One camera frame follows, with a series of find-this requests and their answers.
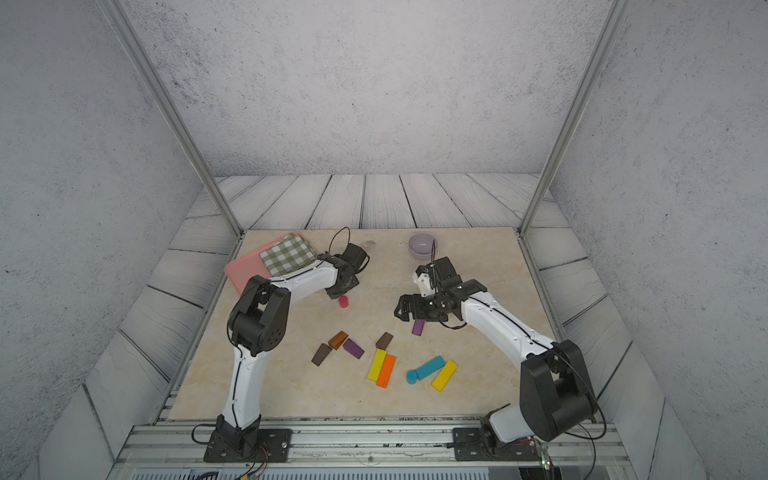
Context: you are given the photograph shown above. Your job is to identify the dark brown block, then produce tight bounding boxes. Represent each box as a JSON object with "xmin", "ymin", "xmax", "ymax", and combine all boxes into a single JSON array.
[
  {"xmin": 311, "ymin": 343, "xmax": 333, "ymax": 366},
  {"xmin": 376, "ymin": 332, "xmax": 394, "ymax": 350}
]

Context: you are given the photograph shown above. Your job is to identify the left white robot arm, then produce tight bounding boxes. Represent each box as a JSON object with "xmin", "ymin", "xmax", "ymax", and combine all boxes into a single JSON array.
[{"xmin": 215, "ymin": 245, "xmax": 370, "ymax": 448}]

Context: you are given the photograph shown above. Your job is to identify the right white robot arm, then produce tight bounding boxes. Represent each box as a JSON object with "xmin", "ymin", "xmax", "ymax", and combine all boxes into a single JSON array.
[{"xmin": 394, "ymin": 280, "xmax": 599, "ymax": 444}]

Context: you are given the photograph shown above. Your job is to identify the orange brown block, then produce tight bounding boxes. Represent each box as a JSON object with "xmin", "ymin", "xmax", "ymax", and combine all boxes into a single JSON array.
[{"xmin": 328, "ymin": 331, "xmax": 348, "ymax": 350}]

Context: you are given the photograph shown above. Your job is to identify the green checkered cloth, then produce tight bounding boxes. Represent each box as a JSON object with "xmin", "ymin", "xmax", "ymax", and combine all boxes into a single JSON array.
[{"xmin": 259, "ymin": 233, "xmax": 317, "ymax": 277}]

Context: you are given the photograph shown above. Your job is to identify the teal cylinder block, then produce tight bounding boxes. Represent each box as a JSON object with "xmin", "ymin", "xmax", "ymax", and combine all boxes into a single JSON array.
[{"xmin": 406, "ymin": 356, "xmax": 446, "ymax": 384}]

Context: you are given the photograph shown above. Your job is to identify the lilac bowl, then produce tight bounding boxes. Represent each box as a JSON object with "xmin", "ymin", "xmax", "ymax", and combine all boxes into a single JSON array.
[{"xmin": 407, "ymin": 232, "xmax": 438, "ymax": 262}]

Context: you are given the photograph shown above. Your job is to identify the yellow long block right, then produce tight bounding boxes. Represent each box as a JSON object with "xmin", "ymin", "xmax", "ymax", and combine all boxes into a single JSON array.
[{"xmin": 431, "ymin": 360, "xmax": 458, "ymax": 392}]

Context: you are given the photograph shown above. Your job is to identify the yellow long block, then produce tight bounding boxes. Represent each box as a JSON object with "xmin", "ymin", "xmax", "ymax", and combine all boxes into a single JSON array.
[
  {"xmin": 431, "ymin": 360, "xmax": 458, "ymax": 392},
  {"xmin": 367, "ymin": 349, "xmax": 387, "ymax": 382}
]

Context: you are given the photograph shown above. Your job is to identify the yellow long block left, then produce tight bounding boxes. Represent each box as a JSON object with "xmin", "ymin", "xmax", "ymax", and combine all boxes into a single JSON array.
[{"xmin": 367, "ymin": 349, "xmax": 387, "ymax": 382}]

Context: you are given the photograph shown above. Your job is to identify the orange long block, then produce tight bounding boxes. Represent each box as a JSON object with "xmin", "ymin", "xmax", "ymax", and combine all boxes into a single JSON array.
[{"xmin": 376, "ymin": 354, "xmax": 396, "ymax": 388}]

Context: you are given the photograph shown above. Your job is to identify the pink plastic tray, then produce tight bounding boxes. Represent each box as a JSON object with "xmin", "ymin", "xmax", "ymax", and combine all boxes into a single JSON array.
[{"xmin": 224, "ymin": 231, "xmax": 301, "ymax": 294}]

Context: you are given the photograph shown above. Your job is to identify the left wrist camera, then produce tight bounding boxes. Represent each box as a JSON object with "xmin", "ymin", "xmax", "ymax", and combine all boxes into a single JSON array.
[{"xmin": 341, "ymin": 243, "xmax": 370, "ymax": 274}]

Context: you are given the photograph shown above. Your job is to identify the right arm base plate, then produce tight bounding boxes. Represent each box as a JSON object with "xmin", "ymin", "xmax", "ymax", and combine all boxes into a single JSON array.
[{"xmin": 446, "ymin": 427, "xmax": 540, "ymax": 462}]

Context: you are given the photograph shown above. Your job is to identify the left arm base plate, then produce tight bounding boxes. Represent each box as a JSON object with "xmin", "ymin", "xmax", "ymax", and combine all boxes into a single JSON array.
[{"xmin": 203, "ymin": 428, "xmax": 293, "ymax": 465}]

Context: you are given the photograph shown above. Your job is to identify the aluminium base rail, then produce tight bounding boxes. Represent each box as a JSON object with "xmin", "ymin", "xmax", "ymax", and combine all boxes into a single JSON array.
[{"xmin": 108, "ymin": 416, "xmax": 636, "ymax": 479}]

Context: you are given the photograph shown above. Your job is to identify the left aluminium frame post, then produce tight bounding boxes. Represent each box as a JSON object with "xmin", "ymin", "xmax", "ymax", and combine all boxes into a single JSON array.
[{"xmin": 97, "ymin": 0, "xmax": 244, "ymax": 239}]

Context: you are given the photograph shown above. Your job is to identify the aluminium frame post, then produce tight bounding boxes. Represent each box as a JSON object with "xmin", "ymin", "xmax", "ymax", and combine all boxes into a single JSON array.
[
  {"xmin": 97, "ymin": 0, "xmax": 244, "ymax": 239},
  {"xmin": 518, "ymin": 0, "xmax": 631, "ymax": 238}
]

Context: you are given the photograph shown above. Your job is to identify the right aluminium frame post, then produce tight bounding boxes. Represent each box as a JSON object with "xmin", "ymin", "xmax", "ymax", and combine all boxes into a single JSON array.
[{"xmin": 518, "ymin": 0, "xmax": 631, "ymax": 238}]

